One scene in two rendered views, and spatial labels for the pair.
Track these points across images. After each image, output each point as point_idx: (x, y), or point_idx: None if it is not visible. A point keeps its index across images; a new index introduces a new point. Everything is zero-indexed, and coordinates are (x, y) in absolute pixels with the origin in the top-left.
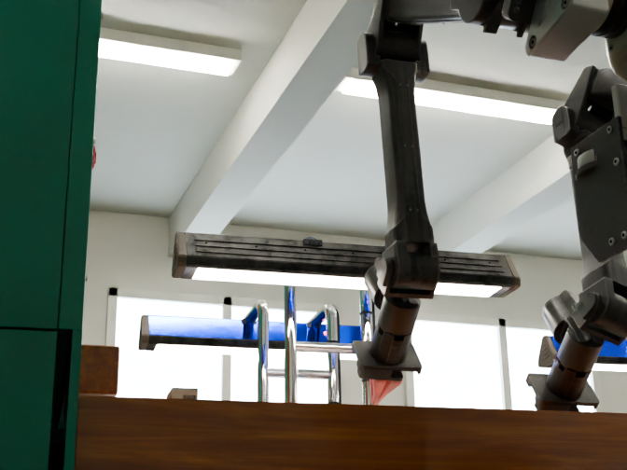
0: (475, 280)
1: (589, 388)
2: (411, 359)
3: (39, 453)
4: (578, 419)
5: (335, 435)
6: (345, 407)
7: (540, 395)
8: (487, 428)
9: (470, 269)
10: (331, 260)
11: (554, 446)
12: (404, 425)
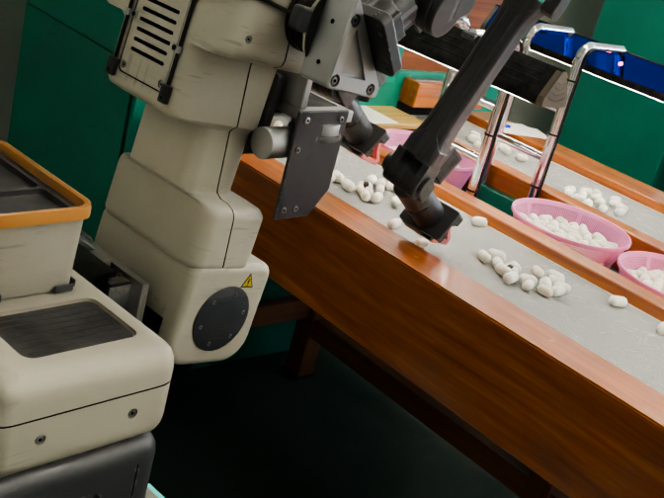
0: (504, 87)
1: (448, 224)
2: (368, 143)
3: (120, 130)
4: (362, 243)
5: (236, 181)
6: (245, 166)
7: (403, 212)
8: (308, 219)
9: (507, 76)
10: (411, 36)
11: (340, 253)
12: (268, 193)
